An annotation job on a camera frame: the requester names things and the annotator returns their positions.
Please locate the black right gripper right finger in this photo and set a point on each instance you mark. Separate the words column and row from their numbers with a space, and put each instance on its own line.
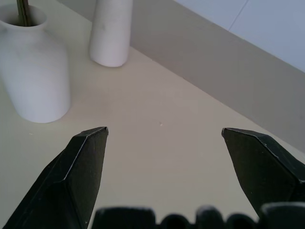
column 262, row 171

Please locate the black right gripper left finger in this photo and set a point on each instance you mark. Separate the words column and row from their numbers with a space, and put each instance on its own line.
column 71, row 179

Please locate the green flower bouquet stems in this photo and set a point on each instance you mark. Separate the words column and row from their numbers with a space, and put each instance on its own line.
column 22, row 12

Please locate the wide white ceramic vase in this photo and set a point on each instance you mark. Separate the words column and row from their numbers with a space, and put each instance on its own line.
column 33, row 71

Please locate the slim white cylindrical vase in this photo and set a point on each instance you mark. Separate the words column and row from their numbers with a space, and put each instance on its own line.
column 110, row 33

